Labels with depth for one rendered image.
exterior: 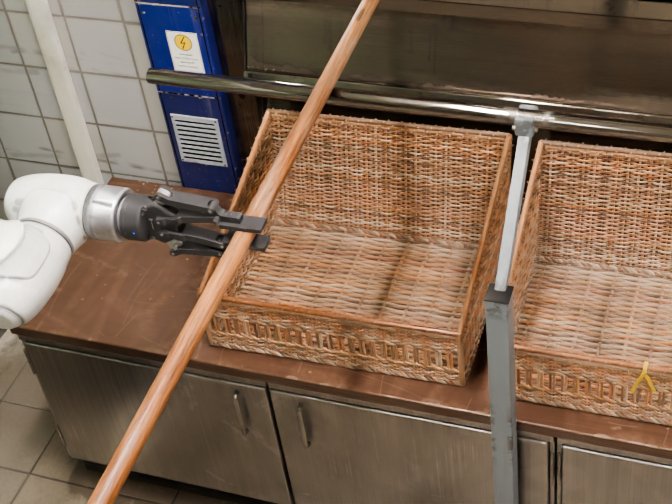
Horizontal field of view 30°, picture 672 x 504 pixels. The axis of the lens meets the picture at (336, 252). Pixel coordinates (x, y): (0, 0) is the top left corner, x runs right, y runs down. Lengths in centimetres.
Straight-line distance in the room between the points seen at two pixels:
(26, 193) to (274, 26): 84
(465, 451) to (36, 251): 103
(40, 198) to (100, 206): 10
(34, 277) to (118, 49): 106
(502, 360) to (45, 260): 81
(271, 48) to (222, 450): 90
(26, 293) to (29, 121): 131
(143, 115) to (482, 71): 86
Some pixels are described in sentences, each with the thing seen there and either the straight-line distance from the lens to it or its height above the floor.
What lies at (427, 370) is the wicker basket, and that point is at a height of 61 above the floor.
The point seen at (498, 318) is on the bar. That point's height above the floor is 91.
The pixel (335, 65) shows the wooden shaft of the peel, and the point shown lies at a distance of 225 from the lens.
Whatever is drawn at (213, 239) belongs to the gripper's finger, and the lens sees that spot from 199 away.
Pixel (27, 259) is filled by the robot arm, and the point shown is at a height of 124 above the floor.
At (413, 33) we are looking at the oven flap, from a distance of 260.
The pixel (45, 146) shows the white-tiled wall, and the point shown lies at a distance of 325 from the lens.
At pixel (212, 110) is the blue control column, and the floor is 82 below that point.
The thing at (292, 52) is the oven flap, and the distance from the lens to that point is 271.
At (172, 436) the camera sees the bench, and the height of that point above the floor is 28.
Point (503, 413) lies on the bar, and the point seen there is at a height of 66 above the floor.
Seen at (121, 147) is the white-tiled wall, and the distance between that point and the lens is 312.
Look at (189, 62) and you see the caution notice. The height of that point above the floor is 95.
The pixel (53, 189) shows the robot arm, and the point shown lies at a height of 124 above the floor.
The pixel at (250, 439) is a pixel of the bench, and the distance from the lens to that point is 279.
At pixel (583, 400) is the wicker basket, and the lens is 243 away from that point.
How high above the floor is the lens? 247
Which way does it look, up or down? 43 degrees down
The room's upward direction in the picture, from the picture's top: 9 degrees counter-clockwise
